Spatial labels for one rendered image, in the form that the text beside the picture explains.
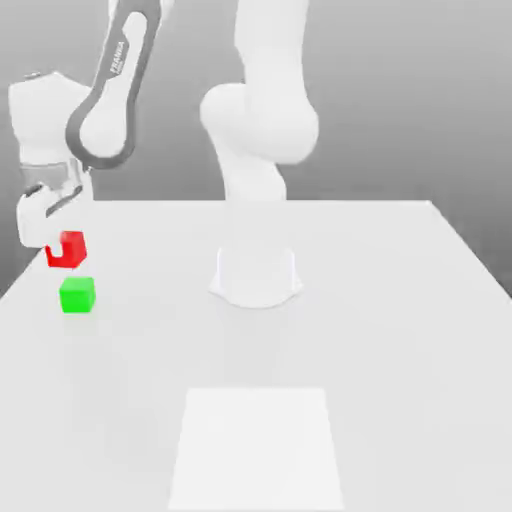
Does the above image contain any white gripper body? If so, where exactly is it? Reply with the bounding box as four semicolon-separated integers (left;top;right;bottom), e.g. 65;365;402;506
15;184;84;249

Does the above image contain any small red cube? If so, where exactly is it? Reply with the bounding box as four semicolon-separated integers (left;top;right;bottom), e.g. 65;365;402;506
44;230;88;269

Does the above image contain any small green cube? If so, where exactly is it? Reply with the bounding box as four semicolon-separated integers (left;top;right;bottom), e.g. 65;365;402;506
58;276;97;314

